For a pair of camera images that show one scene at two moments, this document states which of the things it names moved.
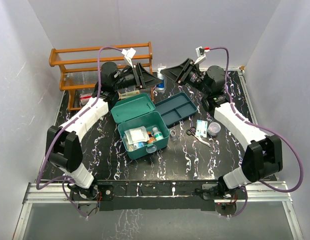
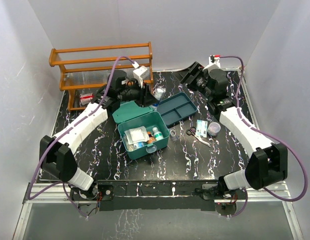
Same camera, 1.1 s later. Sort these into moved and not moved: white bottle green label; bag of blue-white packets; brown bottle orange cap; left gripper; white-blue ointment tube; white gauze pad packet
Moved: white-blue ointment tube; left gripper
Not moved: brown bottle orange cap; bag of blue-white packets; white bottle green label; white gauze pad packet
